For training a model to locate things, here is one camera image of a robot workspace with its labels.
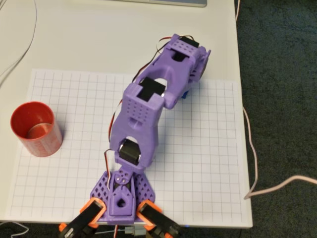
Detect red black white servo wires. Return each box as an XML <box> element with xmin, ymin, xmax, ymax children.
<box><xmin>103</xmin><ymin>36</ymin><xmax>174</xmax><ymax>190</ymax></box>

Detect white cable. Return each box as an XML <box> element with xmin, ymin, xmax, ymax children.
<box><xmin>0</xmin><ymin>0</ymin><xmax>39</xmax><ymax>79</ymax></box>
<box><xmin>0</xmin><ymin>53</ymin><xmax>27</xmax><ymax>87</ymax></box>

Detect black and orange clamp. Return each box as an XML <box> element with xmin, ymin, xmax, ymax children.
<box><xmin>137</xmin><ymin>199</ymin><xmax>183</xmax><ymax>238</ymax></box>
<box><xmin>58</xmin><ymin>197</ymin><xmax>106</xmax><ymax>238</ymax></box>

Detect white grid paper sheet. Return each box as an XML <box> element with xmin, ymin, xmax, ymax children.
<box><xmin>4</xmin><ymin>68</ymin><xmax>245</xmax><ymax>225</ymax></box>

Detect red cup with white print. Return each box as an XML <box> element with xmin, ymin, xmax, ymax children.
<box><xmin>10</xmin><ymin>101</ymin><xmax>63</xmax><ymax>158</ymax></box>

